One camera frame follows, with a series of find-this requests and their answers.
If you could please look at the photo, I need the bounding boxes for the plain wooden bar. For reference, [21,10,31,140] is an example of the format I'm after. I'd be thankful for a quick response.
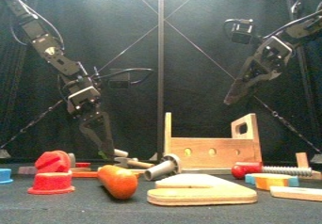
[269,185,322,202]

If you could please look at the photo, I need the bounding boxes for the beige wooden peg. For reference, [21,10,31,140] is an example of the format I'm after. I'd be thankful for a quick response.
[112,148,130,159]

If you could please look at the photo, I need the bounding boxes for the orange wooden tool handle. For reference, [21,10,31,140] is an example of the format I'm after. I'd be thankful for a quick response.
[96,164,139,200]

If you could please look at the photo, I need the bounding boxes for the grey frame foot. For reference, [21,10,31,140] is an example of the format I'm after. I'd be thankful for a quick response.
[0,148,12,160]
[310,153,322,165]

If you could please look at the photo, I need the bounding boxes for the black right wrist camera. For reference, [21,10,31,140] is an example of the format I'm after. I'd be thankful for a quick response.
[223,18,256,45]

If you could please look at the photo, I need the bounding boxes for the wooden toy toolbox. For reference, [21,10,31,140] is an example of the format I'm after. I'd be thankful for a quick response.
[163,111,264,174]

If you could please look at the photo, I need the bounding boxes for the blue toy piece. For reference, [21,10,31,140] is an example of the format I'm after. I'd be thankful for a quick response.
[0,168,13,184]

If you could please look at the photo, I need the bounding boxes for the grey toy bolt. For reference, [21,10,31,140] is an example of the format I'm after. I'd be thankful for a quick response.
[143,153,183,182]

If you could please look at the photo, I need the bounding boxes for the red toy vise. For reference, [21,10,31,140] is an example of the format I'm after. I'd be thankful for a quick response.
[27,150,76,196]

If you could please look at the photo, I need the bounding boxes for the yellow and blue toy block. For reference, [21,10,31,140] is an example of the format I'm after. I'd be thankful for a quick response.
[244,172,301,191]

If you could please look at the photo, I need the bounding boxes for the red screw with grey thread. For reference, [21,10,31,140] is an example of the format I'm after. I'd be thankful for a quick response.
[230,161,314,181]

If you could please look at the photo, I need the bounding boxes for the grey toy disc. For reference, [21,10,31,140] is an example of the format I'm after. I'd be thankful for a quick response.
[67,152,77,168]

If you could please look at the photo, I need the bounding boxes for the wooden toy hammer piece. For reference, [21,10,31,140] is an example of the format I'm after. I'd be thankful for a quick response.
[294,152,322,181]

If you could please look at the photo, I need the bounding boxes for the black left camera cable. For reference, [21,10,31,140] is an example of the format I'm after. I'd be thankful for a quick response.
[91,67,155,86]

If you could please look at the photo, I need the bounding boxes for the beige wooden toy bolt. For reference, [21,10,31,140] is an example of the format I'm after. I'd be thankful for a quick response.
[114,156,156,170]

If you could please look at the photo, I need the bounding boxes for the vertical metal frame pole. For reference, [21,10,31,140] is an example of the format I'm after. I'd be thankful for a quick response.
[156,0,166,162]

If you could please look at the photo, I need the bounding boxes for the orange flat toy bar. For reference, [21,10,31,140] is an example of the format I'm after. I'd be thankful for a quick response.
[71,170,100,179]

